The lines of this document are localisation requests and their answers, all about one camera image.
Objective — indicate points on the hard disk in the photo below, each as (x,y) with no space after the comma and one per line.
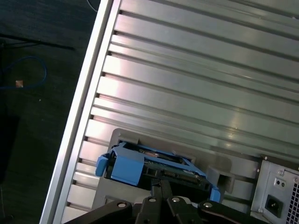
(127,168)

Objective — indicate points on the black stand leg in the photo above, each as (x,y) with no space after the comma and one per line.
(56,45)

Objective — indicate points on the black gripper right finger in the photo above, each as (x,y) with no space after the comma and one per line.
(182,212)

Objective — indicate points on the grey power supply unit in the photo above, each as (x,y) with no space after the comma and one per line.
(280,186)

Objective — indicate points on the small brown floor scrap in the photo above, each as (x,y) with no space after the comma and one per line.
(19,83)

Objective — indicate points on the black open PC case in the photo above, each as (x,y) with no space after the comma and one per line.
(257,198)

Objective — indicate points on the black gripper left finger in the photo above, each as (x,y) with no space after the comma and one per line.
(147,210)

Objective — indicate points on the grey parts rack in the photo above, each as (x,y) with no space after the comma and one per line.
(163,144)

